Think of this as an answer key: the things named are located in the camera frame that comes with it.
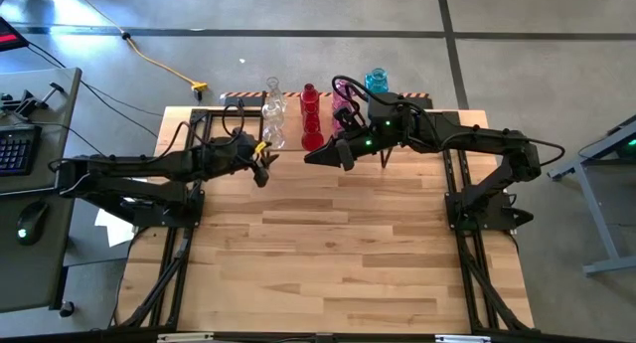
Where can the black keyboard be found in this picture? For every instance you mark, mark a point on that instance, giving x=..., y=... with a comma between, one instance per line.
x=17, y=149

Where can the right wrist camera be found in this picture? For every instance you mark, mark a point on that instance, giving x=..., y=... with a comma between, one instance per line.
x=350, y=118

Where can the white paper sheet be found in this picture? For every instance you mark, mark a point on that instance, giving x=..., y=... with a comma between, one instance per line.
x=114, y=228

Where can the red ribbed glass vase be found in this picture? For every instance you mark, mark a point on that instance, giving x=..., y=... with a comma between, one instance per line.
x=309, y=93

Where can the gray metal table frame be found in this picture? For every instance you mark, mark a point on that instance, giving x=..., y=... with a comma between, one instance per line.
x=599, y=214

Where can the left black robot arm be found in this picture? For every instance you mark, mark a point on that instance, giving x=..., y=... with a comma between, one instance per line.
x=134, y=171

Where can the black desk clamp mount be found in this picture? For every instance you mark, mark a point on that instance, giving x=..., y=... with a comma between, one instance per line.
x=22, y=102

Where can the gray desk top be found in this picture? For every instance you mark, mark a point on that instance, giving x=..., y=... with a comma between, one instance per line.
x=54, y=114

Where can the yellow black hazard strip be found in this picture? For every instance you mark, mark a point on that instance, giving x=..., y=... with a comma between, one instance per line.
x=248, y=94

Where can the black desk caster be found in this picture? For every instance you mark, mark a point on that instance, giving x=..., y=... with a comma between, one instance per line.
x=66, y=309

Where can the wooden shelf black metal frame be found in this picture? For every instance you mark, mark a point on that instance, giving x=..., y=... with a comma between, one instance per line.
x=293, y=129

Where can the black computer mouse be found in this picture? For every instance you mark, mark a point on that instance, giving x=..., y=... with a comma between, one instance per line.
x=31, y=222

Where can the black device red screen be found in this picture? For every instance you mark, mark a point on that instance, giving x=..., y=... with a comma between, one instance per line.
x=9, y=35

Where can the clear conical glass vase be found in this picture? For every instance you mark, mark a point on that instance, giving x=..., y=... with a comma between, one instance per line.
x=274, y=92

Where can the small red glass vase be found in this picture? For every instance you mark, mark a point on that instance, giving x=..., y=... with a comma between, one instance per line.
x=312, y=139

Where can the small yellow tag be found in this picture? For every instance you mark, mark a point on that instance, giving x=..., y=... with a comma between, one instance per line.
x=260, y=147

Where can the clear embossed glass bottle vase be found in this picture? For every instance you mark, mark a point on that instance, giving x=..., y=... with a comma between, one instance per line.
x=274, y=136

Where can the silver frame bracket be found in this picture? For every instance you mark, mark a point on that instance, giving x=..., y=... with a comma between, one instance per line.
x=184, y=338
x=462, y=339

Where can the pink ribbed glass vase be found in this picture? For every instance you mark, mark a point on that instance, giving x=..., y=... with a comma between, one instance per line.
x=340, y=94

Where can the black aluminium side frame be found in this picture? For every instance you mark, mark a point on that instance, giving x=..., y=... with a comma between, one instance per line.
x=492, y=288
x=171, y=273

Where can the black aluminium cross rail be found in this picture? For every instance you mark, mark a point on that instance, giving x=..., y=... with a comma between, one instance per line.
x=218, y=113
x=248, y=336

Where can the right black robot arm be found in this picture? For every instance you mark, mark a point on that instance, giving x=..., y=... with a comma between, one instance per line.
x=477, y=139

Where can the tall blue embossed glass vase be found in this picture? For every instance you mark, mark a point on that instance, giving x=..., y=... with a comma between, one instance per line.
x=376, y=80

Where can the dark gray desk surface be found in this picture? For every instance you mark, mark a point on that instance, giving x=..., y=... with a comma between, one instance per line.
x=30, y=278

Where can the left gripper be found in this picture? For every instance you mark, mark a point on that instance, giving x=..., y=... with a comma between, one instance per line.
x=233, y=156

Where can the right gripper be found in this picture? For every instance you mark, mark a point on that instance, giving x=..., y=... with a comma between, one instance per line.
x=370, y=141

